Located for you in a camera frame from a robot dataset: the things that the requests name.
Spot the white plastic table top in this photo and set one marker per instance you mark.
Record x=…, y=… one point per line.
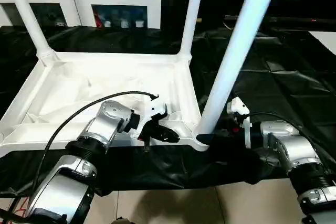
x=92, y=77

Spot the white plastic table leg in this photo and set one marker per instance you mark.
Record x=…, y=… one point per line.
x=241, y=37
x=29, y=11
x=193, y=11

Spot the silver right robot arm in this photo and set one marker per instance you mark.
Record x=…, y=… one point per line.
x=294, y=145

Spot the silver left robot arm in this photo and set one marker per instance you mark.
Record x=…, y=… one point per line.
x=110, y=119

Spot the black plastic sheet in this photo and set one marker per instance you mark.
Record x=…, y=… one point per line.
x=275, y=77

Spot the dark shoe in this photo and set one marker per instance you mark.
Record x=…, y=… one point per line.
x=123, y=221

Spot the small white jar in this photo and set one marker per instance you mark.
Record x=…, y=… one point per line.
x=107, y=23
x=139, y=23

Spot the long black pole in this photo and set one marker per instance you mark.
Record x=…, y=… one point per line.
x=288, y=20

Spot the red bottle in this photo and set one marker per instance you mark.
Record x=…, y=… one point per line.
x=98, y=20

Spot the white flat board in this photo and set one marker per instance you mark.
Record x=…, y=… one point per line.
x=325, y=41

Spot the black stand leg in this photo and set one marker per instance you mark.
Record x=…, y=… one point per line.
x=10, y=213

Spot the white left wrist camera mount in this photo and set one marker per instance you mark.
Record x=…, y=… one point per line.
x=155, y=108

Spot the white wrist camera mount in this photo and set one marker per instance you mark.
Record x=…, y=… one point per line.
x=240, y=106
x=155, y=108

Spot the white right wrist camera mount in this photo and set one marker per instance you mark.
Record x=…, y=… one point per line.
x=240, y=106

